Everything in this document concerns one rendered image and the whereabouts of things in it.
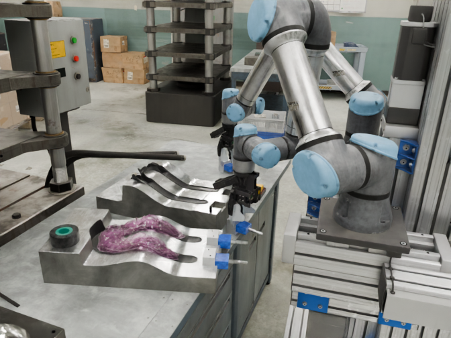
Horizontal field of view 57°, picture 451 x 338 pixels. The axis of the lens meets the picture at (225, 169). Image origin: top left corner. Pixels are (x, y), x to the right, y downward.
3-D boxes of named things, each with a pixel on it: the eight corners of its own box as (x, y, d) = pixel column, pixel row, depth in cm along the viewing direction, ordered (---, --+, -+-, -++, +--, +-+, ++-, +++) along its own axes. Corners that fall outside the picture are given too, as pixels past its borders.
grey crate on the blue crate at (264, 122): (286, 124, 485) (287, 111, 479) (283, 134, 448) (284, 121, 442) (234, 119, 496) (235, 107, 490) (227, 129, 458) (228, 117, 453)
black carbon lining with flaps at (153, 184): (221, 193, 162) (221, 171, 159) (204, 211, 149) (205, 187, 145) (143, 178, 174) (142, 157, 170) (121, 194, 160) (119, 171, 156)
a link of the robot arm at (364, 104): (341, 133, 150) (347, 95, 144) (349, 123, 161) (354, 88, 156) (376, 138, 145) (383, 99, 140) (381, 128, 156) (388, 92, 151)
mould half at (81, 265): (222, 243, 142) (223, 215, 138) (215, 294, 118) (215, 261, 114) (78, 235, 145) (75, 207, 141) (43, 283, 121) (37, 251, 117)
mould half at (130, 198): (240, 205, 168) (241, 174, 163) (215, 237, 146) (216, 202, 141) (133, 184, 185) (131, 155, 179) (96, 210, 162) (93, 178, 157)
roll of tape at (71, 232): (64, 231, 126) (63, 221, 125) (85, 237, 124) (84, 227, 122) (44, 244, 120) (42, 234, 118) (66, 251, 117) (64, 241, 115)
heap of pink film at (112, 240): (186, 232, 137) (186, 211, 134) (176, 264, 121) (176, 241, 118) (109, 227, 139) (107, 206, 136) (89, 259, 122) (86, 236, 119)
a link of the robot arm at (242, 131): (241, 131, 128) (229, 123, 135) (240, 163, 132) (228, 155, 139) (264, 128, 131) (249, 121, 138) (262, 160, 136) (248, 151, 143)
